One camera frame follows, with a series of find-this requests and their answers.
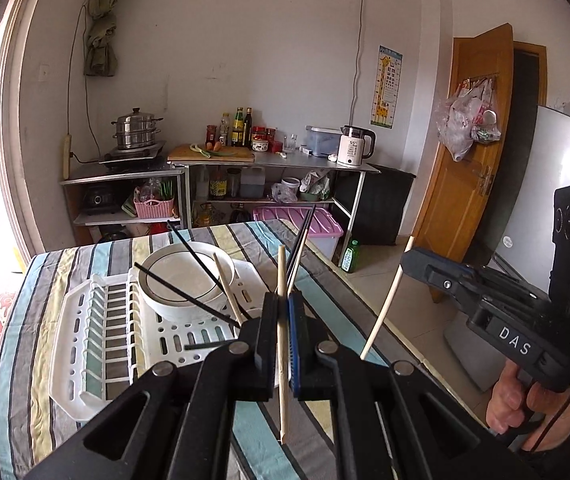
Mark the metal kitchen shelf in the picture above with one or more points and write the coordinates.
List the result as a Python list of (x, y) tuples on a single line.
[(239, 180)]

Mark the clear plastic storage container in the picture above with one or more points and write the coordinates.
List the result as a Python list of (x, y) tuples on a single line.
[(323, 141)]

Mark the stainless steel steamer pot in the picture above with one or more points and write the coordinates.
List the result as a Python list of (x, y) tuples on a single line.
[(136, 130)]

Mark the white plastic dish rack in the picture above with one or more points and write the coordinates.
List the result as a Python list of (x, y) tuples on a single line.
[(107, 338)]

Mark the black induction cooker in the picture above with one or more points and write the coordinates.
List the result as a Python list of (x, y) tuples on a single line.
[(133, 156)]

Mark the pink plastic basket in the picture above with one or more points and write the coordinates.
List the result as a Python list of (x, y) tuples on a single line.
[(154, 209)]

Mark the right human hand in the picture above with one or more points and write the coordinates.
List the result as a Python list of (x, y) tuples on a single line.
[(506, 410)]

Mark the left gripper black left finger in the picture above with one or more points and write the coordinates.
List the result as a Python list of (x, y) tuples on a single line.
[(174, 422)]

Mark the plastic bags on door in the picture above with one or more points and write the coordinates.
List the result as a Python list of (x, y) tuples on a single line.
[(468, 117)]

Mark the pink lid storage box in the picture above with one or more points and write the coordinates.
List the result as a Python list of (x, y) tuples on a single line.
[(324, 230)]

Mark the striped tablecloth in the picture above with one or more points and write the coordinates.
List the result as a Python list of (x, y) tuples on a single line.
[(32, 425)]

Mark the wooden door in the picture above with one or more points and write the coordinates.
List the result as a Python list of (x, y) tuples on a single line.
[(467, 203)]

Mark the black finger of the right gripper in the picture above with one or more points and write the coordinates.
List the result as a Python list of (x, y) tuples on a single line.
[(462, 283)]

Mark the wooden cutting board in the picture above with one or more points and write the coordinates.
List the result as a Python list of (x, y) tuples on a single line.
[(212, 154)]

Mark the white ceramic bowl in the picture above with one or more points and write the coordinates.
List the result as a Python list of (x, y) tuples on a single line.
[(174, 264)]

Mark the white electric kettle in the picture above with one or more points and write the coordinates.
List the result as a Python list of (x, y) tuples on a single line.
[(356, 144)]

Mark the green bottle on floor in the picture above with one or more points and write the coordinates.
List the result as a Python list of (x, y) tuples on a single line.
[(350, 257)]

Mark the wooden chopstick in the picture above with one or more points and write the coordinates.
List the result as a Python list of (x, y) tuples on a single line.
[(382, 315), (282, 343)]

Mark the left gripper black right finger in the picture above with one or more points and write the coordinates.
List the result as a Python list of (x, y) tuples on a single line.
[(390, 422)]

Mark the giraffe wall poster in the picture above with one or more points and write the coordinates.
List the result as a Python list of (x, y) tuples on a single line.
[(387, 87)]

